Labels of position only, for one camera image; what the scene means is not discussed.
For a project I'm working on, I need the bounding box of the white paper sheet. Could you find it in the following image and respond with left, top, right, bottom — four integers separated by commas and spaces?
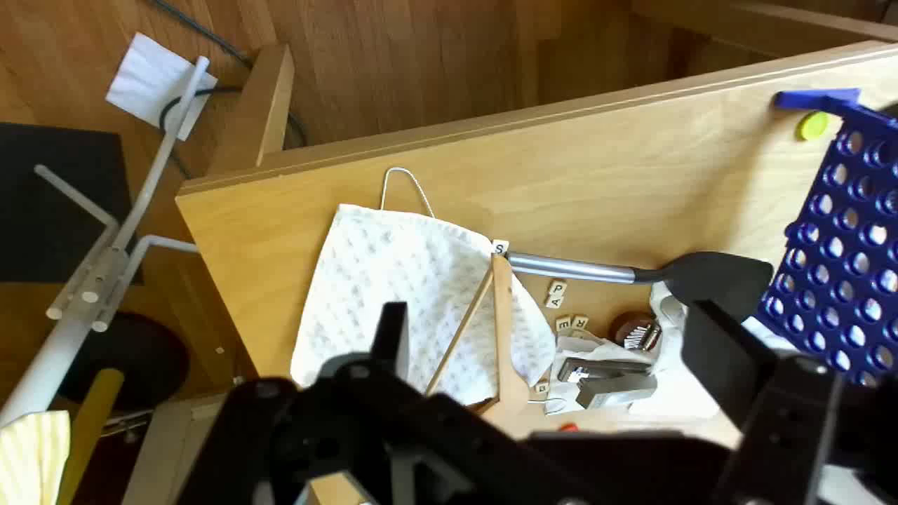
106, 35, 218, 142

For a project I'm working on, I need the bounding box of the yellow striped towel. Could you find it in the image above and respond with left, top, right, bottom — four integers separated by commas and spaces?
0, 409, 69, 505

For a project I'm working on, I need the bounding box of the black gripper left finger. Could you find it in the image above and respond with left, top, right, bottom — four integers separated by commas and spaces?
370, 300, 410, 380

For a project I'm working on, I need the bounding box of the white patterned cloth bag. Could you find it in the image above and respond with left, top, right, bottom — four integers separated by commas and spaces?
290, 167, 562, 409

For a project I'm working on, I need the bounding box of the silver stapler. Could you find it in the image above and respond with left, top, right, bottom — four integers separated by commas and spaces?
534, 337, 656, 415

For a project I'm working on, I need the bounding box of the black spatula with metal handle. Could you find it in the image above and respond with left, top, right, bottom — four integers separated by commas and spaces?
507, 252, 771, 320

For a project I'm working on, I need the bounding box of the yellow round token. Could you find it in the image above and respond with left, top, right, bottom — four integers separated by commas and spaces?
793, 113, 831, 142

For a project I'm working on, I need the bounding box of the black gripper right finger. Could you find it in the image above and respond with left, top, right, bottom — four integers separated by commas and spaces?
682, 300, 778, 404

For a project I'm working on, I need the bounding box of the white coat stand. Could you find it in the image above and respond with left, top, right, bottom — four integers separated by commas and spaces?
0, 57, 210, 424

